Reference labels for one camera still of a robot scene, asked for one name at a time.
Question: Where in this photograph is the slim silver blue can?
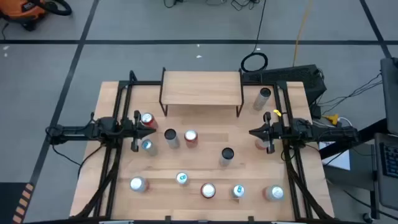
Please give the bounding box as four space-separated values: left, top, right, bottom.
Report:
175 171 190 187
230 184 246 200
141 139 159 157

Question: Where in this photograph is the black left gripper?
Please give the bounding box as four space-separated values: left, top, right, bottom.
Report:
120 110 157 152

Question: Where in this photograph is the black desk beam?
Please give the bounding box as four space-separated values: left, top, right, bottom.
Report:
318 118 389 160

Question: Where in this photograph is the black vacuum hose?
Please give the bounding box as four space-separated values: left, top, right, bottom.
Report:
34 0 73 16

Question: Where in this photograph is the white paper sheet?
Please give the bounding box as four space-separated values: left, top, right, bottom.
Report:
318 141 351 171

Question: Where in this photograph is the black keyboard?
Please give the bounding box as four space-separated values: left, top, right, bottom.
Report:
381 141 398 180

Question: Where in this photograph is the tall white Celsius can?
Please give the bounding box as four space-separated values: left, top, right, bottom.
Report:
164 128 181 149
252 87 272 112
219 147 235 167

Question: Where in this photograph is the black metal rail frame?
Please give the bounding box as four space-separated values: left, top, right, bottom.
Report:
70 70 335 223

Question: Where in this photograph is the wooden shelf with black legs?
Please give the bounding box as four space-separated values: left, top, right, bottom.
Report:
158 67 245 118

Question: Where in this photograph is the black mat with orange stripes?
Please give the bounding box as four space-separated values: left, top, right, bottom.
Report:
0 182 35 224

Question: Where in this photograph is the grey monitor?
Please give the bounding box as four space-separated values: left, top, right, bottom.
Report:
379 57 398 134

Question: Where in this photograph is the yellow cable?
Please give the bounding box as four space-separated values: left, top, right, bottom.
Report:
292 0 313 68

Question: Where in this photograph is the yellow plug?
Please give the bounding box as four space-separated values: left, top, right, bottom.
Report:
322 113 340 126

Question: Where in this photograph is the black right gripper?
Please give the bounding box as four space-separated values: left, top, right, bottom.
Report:
248 111 285 154

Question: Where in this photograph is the red Fanta strawberry can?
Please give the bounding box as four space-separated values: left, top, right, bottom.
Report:
141 112 159 129
200 182 217 199
183 129 199 149

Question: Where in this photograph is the white cable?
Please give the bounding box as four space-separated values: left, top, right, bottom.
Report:
337 116 354 133

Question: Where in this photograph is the orange shop vacuum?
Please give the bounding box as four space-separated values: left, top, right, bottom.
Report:
0 0 47 32

